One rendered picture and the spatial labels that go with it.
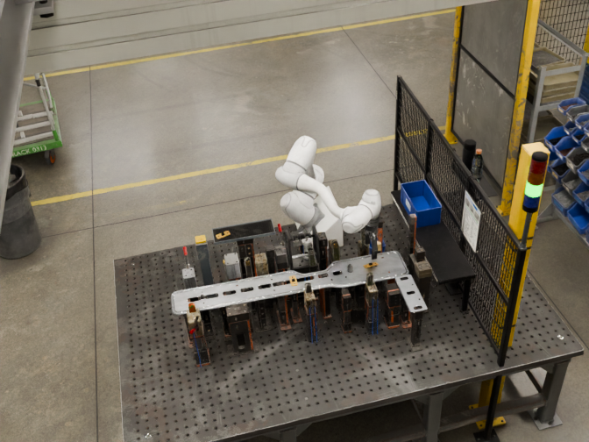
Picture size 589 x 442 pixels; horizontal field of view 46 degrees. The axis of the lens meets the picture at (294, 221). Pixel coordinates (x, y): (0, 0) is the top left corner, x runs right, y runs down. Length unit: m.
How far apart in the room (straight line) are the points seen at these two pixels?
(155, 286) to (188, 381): 0.84
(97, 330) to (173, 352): 1.38
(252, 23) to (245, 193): 5.29
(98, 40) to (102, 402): 3.97
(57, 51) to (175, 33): 0.19
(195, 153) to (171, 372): 3.49
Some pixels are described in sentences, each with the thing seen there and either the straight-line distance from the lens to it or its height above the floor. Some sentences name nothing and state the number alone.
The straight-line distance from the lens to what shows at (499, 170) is 6.22.
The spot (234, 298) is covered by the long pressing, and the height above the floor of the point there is 1.00.
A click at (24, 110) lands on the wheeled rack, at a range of 7.99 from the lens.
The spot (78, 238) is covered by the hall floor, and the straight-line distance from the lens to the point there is 6.34.
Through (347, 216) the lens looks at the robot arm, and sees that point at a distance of 3.64.
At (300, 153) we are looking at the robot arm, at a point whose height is 1.57.
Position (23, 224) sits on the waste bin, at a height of 0.32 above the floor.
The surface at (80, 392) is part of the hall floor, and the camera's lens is 5.08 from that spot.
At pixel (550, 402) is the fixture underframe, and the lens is 4.60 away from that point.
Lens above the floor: 3.76
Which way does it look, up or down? 38 degrees down
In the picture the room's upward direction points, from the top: 5 degrees counter-clockwise
